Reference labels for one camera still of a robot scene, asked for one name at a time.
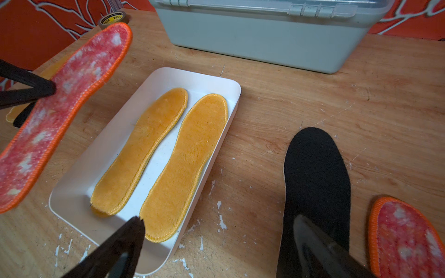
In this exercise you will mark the right black insole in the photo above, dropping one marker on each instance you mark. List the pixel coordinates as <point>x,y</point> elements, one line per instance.
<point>318,187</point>

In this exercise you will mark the black insole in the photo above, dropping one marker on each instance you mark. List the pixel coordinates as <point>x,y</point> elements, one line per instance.
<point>318,187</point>
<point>21,118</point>

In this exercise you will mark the left black insole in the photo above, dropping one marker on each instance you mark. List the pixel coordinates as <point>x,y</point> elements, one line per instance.
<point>21,118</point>

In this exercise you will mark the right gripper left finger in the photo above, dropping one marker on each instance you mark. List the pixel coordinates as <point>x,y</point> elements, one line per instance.
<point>117,257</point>

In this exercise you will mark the yellow insole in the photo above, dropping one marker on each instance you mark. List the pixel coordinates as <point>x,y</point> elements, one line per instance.
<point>114,189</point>
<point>47,74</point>
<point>169,199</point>

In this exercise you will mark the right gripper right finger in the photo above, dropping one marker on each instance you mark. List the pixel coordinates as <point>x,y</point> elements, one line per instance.
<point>320,256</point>

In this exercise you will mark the red insole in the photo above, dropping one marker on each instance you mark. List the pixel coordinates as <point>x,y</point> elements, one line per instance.
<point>84,73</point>
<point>402,242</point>

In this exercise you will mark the tape roll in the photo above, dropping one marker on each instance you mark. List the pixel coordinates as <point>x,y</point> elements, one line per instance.
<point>112,18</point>

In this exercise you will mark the grey lidded storage bin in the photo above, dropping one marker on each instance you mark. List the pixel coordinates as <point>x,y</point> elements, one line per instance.
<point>313,35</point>

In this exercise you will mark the white storage tray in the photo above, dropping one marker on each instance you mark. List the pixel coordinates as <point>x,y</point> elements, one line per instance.
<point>70,199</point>

